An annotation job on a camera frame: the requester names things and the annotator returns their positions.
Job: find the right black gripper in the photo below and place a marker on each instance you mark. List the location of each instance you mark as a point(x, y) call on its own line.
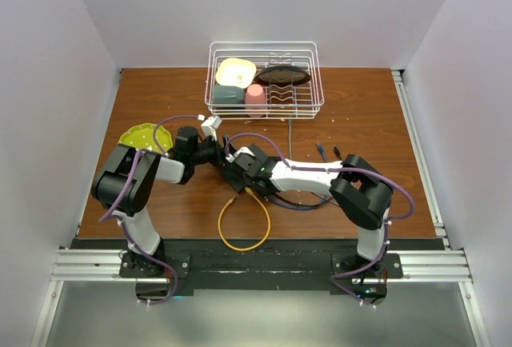
point(250, 183)

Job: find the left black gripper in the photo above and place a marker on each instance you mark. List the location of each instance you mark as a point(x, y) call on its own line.
point(221, 152)

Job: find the black network switch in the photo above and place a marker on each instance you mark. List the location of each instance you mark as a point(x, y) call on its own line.
point(234, 176)

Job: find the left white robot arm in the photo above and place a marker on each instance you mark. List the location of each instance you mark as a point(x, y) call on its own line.
point(123, 187)

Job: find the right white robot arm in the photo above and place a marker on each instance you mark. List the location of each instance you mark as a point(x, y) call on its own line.
point(360, 193)

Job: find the teal square cup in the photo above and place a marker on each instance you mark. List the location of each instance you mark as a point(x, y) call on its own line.
point(228, 95)

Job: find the pink cup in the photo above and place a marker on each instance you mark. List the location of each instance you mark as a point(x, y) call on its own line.
point(255, 100)

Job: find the yellow square bowl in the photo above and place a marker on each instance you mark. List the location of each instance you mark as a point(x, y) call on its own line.
point(235, 72)

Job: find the green polka dot plate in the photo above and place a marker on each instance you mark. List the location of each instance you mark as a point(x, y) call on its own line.
point(142, 136)

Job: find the dark brown plate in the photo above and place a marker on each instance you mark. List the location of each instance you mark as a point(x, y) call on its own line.
point(282, 75)

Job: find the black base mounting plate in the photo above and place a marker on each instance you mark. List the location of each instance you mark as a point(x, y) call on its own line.
point(287, 264)

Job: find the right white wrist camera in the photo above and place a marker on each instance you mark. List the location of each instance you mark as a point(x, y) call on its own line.
point(243, 150)

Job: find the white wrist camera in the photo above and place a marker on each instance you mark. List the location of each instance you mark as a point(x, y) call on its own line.
point(243, 150)
point(210, 126)

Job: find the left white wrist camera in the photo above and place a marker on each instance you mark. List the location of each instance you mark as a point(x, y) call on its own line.
point(210, 126)

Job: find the white wire dish rack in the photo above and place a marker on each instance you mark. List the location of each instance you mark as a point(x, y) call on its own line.
point(289, 102)

